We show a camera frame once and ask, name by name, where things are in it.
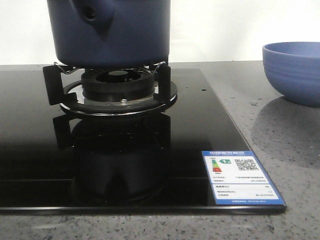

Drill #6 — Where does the blue ceramic bowl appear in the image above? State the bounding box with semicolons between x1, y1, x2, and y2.
262;41;320;107

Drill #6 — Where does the blue cooking pot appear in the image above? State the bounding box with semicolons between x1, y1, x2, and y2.
47;0;171;69

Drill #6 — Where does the black right pan support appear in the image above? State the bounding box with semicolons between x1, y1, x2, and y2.
43;65;178;118

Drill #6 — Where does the right gas burner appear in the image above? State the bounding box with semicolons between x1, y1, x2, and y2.
81;68;155;102

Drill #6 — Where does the blue energy label sticker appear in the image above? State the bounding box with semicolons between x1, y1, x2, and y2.
201;150;285;206

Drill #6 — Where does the black glass gas stove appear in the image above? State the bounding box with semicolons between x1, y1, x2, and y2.
0;69;287;215

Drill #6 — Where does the wire pot trivet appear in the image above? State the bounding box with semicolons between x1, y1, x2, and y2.
53;61;167;75

